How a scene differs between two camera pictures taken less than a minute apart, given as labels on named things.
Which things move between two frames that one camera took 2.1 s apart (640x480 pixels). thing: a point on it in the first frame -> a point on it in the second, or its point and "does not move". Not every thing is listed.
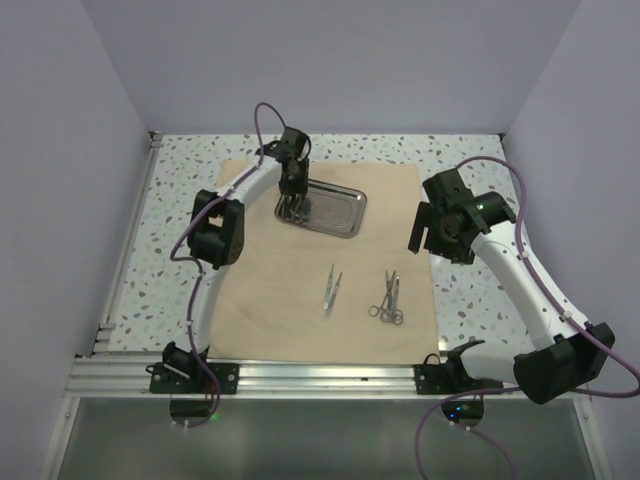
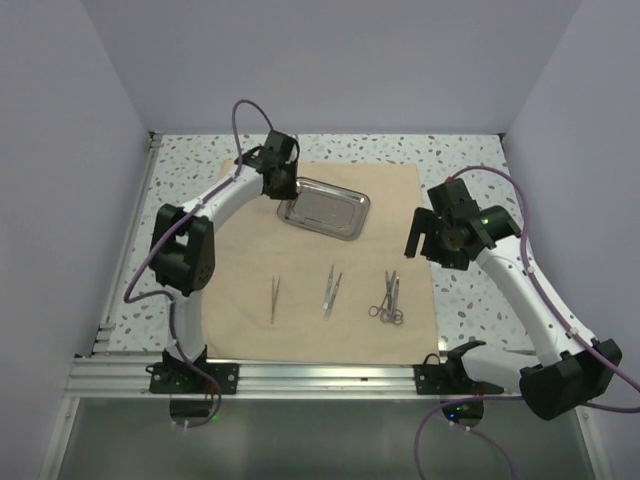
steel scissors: (397, 314) does not move
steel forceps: (296, 208) -> (274, 296)
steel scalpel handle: (328, 289) does not move
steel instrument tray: (327, 208) does not move
